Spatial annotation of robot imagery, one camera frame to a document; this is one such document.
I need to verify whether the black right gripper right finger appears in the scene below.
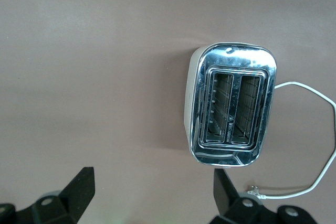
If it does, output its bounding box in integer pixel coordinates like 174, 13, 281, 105
209, 168, 318, 224

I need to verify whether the white toaster power cable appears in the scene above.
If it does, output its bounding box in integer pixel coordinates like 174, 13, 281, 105
248, 81, 336, 200

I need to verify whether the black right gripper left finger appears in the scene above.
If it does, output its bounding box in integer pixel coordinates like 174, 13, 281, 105
0, 166, 95, 224

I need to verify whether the chrome and beige toaster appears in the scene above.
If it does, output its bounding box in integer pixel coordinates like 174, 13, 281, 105
183, 41, 278, 168

